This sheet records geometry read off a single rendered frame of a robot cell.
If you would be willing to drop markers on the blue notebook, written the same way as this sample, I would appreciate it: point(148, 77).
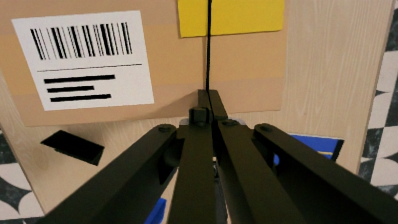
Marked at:
point(328, 146)

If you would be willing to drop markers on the brown cardboard box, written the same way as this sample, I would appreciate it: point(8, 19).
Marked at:
point(89, 61)

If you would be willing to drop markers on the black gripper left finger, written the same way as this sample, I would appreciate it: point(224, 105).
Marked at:
point(127, 189)

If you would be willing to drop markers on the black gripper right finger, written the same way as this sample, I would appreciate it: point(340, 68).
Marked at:
point(307, 188)

